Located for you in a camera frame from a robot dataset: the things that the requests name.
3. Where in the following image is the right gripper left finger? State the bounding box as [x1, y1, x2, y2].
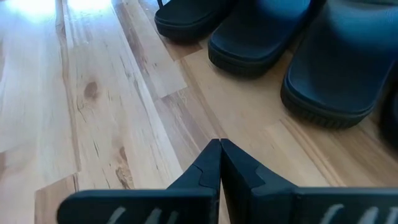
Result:
[57, 139, 222, 224]

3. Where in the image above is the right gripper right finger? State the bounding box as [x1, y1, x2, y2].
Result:
[221, 139, 398, 224]

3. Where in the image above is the black textured slide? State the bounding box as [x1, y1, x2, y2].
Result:
[379, 83, 398, 150]
[280, 0, 398, 130]

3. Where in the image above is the black striped slide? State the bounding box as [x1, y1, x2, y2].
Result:
[154, 0, 237, 43]
[207, 0, 324, 77]

